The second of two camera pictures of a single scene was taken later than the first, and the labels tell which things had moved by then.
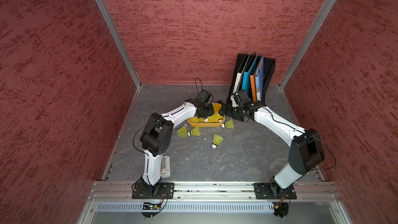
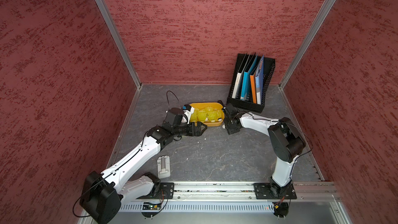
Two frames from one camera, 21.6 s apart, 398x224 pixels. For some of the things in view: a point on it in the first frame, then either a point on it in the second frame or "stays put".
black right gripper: [223, 109] to [230, 131]
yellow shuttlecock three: [219, 117] stays put
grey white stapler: [165, 169] stays put
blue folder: [258, 80] stays put
